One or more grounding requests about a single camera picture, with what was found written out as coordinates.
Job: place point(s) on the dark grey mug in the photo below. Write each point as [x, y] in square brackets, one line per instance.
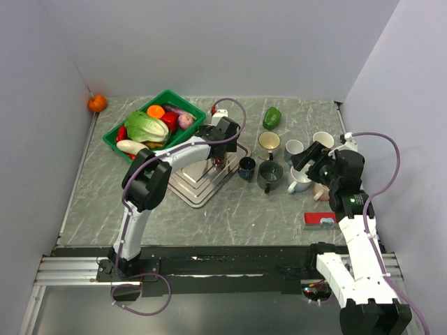
[269, 175]

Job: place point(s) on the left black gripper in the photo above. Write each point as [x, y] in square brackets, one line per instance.
[231, 144]

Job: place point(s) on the dark blue mug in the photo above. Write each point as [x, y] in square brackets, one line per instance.
[246, 168]

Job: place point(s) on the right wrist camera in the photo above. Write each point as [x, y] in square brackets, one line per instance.
[347, 142]

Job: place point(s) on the green bell pepper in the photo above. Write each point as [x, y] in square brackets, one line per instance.
[271, 118]

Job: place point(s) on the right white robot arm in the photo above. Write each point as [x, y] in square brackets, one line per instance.
[368, 302]

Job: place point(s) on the light blue white-bottom mug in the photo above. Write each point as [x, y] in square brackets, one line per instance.
[297, 180]

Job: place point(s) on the grey blue faceted mug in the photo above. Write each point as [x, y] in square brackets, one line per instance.
[292, 147]

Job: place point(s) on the pink mug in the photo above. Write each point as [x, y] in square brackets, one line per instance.
[321, 192]

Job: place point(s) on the cream mug black handle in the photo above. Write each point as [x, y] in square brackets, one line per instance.
[268, 145]

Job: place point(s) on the maroon mug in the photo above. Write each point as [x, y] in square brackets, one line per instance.
[219, 162]

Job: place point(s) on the toy red chili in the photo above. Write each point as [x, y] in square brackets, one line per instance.
[121, 134]

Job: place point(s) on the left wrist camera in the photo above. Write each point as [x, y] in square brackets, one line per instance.
[217, 114]

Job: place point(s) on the toy white radish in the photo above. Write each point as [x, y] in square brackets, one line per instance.
[130, 146]

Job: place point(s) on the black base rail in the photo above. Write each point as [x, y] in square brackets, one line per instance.
[218, 269]

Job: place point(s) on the toy purple eggplant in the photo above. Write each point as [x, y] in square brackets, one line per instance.
[172, 108]

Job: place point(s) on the red box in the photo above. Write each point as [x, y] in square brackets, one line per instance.
[320, 221]

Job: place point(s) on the green plastic basket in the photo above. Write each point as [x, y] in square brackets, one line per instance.
[175, 138]

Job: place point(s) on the white mug blue text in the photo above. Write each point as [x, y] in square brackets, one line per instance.
[324, 138]

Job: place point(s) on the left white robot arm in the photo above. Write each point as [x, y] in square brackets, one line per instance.
[146, 182]

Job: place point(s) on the toy orange carrot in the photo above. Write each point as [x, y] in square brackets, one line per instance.
[155, 111]

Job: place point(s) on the small orange pumpkin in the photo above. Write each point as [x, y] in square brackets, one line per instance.
[97, 103]

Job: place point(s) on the toy cabbage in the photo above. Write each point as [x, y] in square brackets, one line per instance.
[141, 127]

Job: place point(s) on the steel tray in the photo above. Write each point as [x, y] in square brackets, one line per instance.
[198, 182]

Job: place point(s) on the toy pink onion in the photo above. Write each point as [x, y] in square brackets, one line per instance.
[185, 121]

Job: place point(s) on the toy red pepper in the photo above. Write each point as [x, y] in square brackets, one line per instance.
[170, 119]

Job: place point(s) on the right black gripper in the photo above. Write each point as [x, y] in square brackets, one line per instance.
[311, 152]

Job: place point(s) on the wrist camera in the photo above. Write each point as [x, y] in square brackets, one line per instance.
[217, 114]
[347, 142]

